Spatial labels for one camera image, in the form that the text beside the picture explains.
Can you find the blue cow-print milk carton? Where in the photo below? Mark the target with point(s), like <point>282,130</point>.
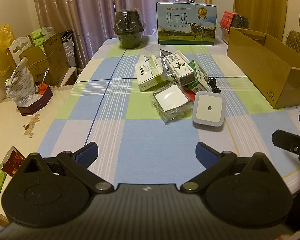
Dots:
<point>180,22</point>

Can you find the dark red box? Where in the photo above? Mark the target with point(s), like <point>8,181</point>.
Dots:
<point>37,103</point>

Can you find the printed brown cardboard box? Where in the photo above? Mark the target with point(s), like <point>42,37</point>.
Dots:
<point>55,57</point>

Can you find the large white green medicine box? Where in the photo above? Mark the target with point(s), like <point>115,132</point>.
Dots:
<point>150,72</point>

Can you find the red printed box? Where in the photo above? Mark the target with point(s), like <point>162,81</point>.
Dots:
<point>227,18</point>

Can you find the red candy packet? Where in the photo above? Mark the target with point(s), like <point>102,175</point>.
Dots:
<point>189,95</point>

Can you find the purple beige curtain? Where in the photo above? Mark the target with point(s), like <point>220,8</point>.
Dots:
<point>90,10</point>

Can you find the white square night light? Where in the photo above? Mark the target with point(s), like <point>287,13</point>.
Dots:
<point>208,108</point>

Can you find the green tissue pack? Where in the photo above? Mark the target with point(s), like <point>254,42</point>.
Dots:
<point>39,41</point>
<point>40,33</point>

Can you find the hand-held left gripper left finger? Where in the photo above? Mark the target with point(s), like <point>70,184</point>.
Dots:
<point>87,153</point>

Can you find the orange rose ornament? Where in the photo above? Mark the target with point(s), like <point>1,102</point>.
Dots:
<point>43,88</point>

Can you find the plastic-wrapped black bowl stack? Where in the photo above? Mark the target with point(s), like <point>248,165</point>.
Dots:
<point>240,21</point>
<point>128,30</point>

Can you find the patterned beige cloth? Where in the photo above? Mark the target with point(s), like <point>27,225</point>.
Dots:
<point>15,130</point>

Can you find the yellow plastic bag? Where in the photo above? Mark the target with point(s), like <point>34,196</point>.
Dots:
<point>0,50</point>

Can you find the orange-brown box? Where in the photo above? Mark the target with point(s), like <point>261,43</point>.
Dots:
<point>223,35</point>

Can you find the flower-print white medicine box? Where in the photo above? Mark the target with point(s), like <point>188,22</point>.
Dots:
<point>180,67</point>

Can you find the silver green foil bag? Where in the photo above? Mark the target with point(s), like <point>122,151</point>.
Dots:
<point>165,62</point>

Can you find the checked cloth desktop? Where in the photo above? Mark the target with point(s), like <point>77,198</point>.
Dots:
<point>145,135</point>

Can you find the clear plastic box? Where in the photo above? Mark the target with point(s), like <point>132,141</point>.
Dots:
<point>152,50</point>

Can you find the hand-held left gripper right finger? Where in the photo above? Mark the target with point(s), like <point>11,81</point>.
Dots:
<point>205,153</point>

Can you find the red-brown packet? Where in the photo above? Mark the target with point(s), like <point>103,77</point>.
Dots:
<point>13,162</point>

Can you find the quilted chair back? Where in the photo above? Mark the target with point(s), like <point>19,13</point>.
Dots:
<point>298,41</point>

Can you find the crumpled clear plastic bag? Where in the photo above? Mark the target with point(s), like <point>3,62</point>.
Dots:
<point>20,85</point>

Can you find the stack of white buckets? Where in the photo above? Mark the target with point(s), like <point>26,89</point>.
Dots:
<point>68,50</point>

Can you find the bagged white night light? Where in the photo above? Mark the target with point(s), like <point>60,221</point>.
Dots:
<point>170,98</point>

